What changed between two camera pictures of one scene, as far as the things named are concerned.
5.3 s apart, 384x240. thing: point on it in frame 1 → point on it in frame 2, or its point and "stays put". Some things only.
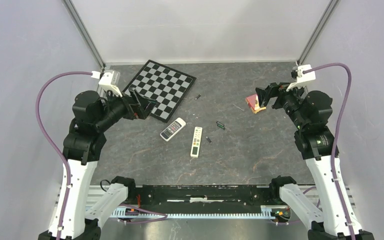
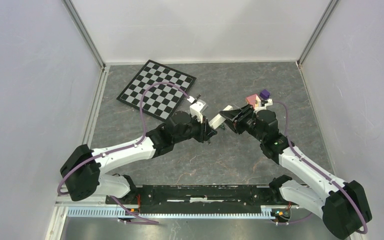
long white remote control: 196,142 → 219,119
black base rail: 202,196 stays put
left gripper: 139,107 → 206,132
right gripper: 274,89 → 234,116
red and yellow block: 253,102 stays put
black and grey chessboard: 165,85 stays put
